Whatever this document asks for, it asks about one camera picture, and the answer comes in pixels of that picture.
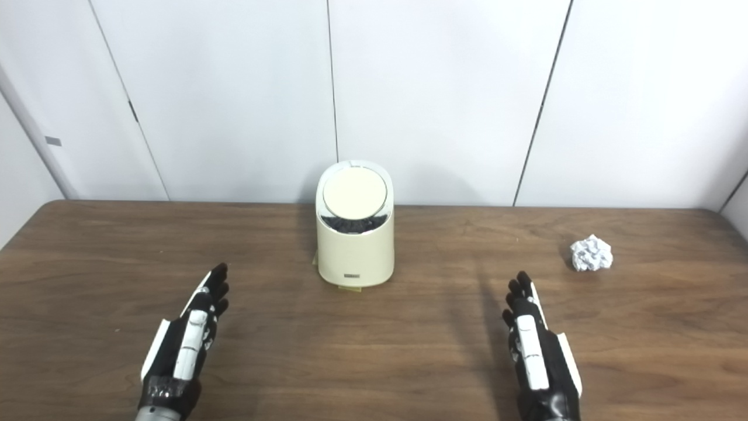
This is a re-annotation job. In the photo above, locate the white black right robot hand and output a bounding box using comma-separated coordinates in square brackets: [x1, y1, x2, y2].
[503, 271, 583, 421]

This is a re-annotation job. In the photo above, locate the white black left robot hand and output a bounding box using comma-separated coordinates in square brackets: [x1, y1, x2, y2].
[140, 263, 230, 410]

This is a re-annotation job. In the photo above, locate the white paper ball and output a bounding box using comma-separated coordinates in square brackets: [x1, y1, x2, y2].
[570, 234, 614, 272]

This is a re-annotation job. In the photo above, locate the cream-colored lidded bin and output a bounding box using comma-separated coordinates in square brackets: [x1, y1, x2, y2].
[316, 160, 395, 288]

